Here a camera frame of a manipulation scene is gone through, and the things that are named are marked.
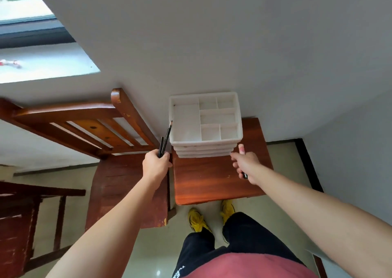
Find long thin black pencil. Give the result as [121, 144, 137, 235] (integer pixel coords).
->
[160, 121, 173, 158]

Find black pen with pink cap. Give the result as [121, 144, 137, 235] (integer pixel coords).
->
[238, 144, 248, 180]

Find small red-brown wooden table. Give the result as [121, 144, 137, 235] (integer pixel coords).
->
[173, 117, 274, 206]

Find person's left forearm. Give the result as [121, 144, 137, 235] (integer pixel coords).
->
[46, 174, 167, 278]

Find white compartment organizer tray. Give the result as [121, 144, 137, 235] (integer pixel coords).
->
[173, 146, 237, 153]
[171, 141, 241, 149]
[177, 152, 232, 159]
[169, 92, 244, 144]
[175, 149, 234, 156]

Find person's yellow left shoe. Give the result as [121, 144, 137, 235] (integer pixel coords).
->
[188, 207, 213, 234]

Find person's black trousers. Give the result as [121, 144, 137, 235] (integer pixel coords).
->
[172, 212, 307, 278]

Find slatted-back wooden chair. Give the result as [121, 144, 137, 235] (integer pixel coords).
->
[0, 88, 177, 229]

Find person's left hand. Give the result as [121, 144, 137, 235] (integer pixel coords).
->
[142, 150, 173, 184]

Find dark wooden chair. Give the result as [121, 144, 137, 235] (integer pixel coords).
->
[0, 181, 86, 278]

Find person's pink shirt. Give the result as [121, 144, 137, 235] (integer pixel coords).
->
[183, 253, 320, 278]

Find person's yellow shoe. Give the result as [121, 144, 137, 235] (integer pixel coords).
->
[220, 199, 236, 225]
[188, 207, 213, 234]

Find window with dark frame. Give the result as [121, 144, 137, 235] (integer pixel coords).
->
[0, 0, 101, 84]

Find person's yellow right shoe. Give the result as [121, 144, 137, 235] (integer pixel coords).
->
[220, 199, 236, 225]

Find person's right forearm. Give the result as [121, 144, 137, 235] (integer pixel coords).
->
[249, 164, 392, 278]

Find person's right hand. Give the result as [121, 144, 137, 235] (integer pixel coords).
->
[230, 151, 264, 186]

